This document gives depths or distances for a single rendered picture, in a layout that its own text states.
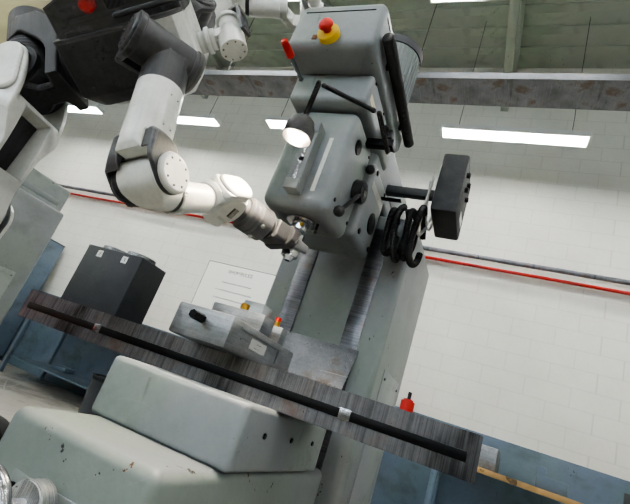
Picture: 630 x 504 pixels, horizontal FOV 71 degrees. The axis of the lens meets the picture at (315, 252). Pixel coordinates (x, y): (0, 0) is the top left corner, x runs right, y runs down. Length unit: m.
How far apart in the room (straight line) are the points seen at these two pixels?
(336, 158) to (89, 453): 0.85
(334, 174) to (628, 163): 5.60
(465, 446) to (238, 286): 5.61
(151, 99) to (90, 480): 0.63
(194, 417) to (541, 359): 4.74
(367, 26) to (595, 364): 4.66
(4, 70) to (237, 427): 0.94
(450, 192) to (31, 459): 1.19
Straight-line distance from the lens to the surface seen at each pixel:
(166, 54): 0.98
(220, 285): 6.48
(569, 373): 5.39
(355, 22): 1.33
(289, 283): 1.59
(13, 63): 1.29
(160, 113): 0.89
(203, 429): 0.88
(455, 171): 1.46
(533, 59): 7.36
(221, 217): 1.08
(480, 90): 3.99
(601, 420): 5.37
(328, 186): 1.15
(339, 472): 1.42
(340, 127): 1.26
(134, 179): 0.86
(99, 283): 1.44
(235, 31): 1.20
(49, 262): 8.49
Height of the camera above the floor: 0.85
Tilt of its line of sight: 19 degrees up
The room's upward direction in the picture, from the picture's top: 20 degrees clockwise
